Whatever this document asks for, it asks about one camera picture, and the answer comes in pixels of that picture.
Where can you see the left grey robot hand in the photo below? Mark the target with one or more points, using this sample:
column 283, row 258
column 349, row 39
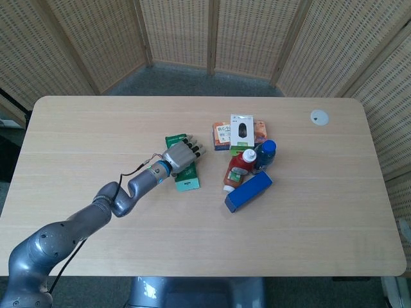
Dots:
column 180, row 157

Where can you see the white computer mouse box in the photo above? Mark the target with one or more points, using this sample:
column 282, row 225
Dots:
column 242, row 131

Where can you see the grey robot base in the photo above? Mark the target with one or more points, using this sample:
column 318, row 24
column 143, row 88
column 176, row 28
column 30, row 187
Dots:
column 199, row 292

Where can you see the white object beside table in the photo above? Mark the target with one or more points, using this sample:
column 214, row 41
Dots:
column 396, row 293

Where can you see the wooden woven folding screen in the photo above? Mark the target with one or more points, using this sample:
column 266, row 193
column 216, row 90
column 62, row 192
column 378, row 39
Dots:
column 176, row 32

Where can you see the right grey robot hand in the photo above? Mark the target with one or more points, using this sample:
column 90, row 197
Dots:
column 406, row 228

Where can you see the dark blue drink bottle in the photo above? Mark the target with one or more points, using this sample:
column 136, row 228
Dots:
column 266, row 154

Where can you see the green box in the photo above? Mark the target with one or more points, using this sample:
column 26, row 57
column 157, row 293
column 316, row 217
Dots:
column 188, row 179

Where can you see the black stand leg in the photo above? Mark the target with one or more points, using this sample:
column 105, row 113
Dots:
column 16, row 104

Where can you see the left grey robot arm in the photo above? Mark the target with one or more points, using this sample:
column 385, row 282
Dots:
column 83, row 221

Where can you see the orange printed box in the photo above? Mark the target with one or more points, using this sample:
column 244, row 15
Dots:
column 220, row 134

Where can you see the white round table grommet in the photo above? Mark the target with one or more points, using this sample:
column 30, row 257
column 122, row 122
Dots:
column 319, row 117

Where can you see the red ketchup bottle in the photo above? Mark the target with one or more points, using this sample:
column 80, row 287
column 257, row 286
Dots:
column 236, row 170

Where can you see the blue rectangular box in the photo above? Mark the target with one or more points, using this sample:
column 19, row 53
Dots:
column 247, row 192

